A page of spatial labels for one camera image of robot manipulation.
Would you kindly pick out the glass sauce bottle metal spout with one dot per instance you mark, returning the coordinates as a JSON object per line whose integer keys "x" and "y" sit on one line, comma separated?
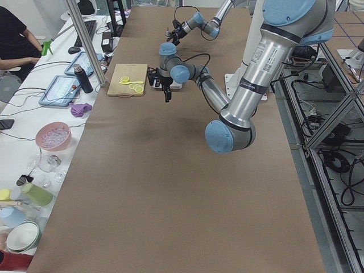
{"x": 168, "y": 35}

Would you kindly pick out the bamboo cutting board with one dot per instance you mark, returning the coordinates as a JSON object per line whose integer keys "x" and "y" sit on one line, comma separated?
{"x": 136, "y": 72}

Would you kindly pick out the purple cloth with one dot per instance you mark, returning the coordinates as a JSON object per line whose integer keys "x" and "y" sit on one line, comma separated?
{"x": 78, "y": 110}

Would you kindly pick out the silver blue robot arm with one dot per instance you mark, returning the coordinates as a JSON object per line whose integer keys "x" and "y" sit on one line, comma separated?
{"x": 207, "y": 20}
{"x": 277, "y": 27}

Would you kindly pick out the yellow cup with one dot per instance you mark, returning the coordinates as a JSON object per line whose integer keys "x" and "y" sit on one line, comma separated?
{"x": 5, "y": 194}

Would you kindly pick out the aluminium frame post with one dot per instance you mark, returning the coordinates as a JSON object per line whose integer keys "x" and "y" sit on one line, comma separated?
{"x": 86, "y": 41}

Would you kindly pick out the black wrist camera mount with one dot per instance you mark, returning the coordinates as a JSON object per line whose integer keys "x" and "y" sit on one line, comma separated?
{"x": 176, "y": 24}
{"x": 153, "y": 77}

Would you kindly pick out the light blue cup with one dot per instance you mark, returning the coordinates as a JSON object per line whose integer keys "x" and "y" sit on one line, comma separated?
{"x": 12, "y": 217}

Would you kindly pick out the yellow plastic knife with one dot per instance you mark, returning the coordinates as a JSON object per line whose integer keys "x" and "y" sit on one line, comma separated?
{"x": 131, "y": 82}

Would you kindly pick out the black thermos bottle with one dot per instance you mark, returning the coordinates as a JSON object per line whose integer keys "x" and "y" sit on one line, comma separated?
{"x": 82, "y": 78}

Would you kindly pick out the seated person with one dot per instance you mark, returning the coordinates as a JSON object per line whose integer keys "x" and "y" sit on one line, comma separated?
{"x": 19, "y": 47}

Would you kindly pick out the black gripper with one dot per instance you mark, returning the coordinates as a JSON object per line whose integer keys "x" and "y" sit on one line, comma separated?
{"x": 176, "y": 34}
{"x": 165, "y": 82}

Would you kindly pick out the white green bowl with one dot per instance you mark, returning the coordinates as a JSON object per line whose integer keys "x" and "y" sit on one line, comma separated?
{"x": 24, "y": 237}

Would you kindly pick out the silver kitchen scale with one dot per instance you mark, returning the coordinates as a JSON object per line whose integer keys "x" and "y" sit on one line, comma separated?
{"x": 174, "y": 86}

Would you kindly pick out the white pedestal column base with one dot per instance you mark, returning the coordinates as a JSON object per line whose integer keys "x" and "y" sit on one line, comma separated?
{"x": 253, "y": 39}

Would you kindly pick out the green cup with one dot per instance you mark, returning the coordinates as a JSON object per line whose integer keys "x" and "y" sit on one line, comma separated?
{"x": 37, "y": 195}

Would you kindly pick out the blue teach pendant tablet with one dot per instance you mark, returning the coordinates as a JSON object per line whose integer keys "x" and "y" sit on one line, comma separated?
{"x": 61, "y": 91}
{"x": 82, "y": 59}

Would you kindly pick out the black computer mouse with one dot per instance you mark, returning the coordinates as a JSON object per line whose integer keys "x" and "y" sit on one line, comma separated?
{"x": 74, "y": 50}

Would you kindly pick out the pink bowl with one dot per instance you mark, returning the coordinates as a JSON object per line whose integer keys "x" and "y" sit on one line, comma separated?
{"x": 55, "y": 136}

